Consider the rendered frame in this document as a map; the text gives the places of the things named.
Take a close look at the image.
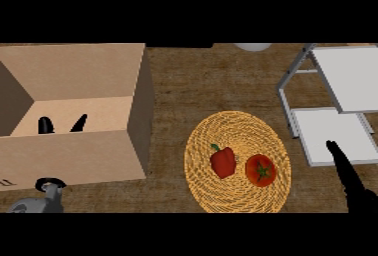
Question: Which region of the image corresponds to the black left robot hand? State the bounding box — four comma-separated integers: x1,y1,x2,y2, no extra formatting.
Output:
37,113,90,135

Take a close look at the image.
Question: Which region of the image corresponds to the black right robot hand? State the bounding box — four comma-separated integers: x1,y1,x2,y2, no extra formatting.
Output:
325,139,378,214

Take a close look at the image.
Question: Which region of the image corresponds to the red tomato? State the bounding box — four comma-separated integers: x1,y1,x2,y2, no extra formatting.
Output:
244,153,279,188

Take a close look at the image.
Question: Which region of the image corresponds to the round woven straw placemat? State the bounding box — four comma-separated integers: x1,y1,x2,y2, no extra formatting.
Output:
184,110,294,214

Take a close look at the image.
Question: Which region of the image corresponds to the white tiered shelf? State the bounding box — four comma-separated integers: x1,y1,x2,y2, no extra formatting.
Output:
275,43,378,168

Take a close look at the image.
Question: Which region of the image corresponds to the brown cardboard box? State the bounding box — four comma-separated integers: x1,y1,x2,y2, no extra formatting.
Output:
0,43,157,193

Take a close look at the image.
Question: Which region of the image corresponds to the red bell pepper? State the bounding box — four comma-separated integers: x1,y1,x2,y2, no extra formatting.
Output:
209,143,240,180

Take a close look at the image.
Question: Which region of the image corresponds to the white round object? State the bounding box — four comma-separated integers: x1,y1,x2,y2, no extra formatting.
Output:
232,43,275,53

